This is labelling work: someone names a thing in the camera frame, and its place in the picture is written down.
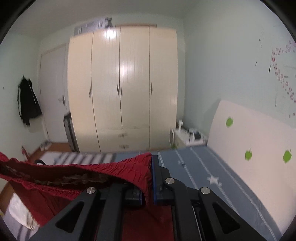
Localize red garment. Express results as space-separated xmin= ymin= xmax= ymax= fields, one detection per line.
xmin=1 ymin=153 xmax=174 ymax=240

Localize striped grey blue bedsheet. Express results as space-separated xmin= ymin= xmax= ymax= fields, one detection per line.
xmin=4 ymin=145 xmax=285 ymax=241

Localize white bedside table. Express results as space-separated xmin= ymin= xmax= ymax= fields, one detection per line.
xmin=169 ymin=128 xmax=207 ymax=149

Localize folded white cream garment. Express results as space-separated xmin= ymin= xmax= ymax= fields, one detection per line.
xmin=5 ymin=193 xmax=40 ymax=230

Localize white headboard green apples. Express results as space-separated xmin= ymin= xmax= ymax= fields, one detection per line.
xmin=208 ymin=100 xmax=295 ymax=234

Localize small white desk fan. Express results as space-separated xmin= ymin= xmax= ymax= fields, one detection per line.
xmin=176 ymin=120 xmax=183 ymax=132

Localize red fire extinguisher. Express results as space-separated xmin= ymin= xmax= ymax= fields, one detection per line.
xmin=21 ymin=146 xmax=30 ymax=162

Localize black white folded rack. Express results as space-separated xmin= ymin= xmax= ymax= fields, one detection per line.
xmin=63 ymin=113 xmax=79 ymax=152

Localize cream four-door wardrobe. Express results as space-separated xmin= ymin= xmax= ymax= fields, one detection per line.
xmin=67 ymin=26 xmax=178 ymax=153

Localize white room door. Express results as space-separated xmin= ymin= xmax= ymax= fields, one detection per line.
xmin=39 ymin=45 xmax=68 ymax=143

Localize silver suitcase on wardrobe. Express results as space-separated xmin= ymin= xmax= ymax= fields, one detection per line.
xmin=74 ymin=17 xmax=113 ymax=36

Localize black jacket on wall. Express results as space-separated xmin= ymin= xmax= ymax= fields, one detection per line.
xmin=17 ymin=76 xmax=42 ymax=126

